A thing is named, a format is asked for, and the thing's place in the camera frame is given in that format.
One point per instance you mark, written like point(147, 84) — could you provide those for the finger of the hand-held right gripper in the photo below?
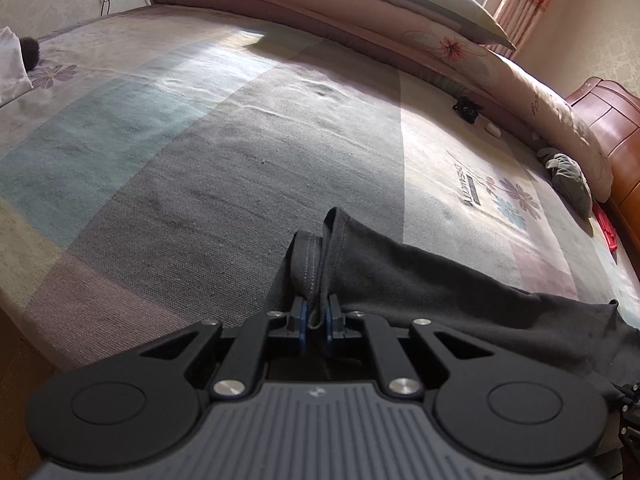
point(631, 400)

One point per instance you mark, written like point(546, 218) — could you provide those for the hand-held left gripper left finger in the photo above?
point(300, 327)

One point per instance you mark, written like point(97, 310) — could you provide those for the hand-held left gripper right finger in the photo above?
point(332, 325)

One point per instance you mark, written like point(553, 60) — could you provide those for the dark grey pants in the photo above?
point(425, 280)

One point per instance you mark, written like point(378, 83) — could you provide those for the red folding fan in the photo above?
point(606, 230)

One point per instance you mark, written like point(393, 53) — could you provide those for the folded grey printed cloth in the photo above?
point(567, 180)

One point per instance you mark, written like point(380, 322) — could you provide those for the white earbud case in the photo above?
point(492, 129)

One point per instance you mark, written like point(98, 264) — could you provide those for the black hair claw clip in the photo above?
point(467, 107)

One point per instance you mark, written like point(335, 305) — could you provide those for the wooden headboard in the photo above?
point(615, 125)

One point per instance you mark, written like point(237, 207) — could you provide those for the folded pink floral quilt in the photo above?
point(525, 90)

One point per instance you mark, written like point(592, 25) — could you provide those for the red striped curtain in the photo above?
point(530, 0)

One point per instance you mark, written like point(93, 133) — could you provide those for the dark brown fuzzy ball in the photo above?
point(30, 52)

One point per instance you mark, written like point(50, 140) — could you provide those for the white cloth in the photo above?
point(12, 70)

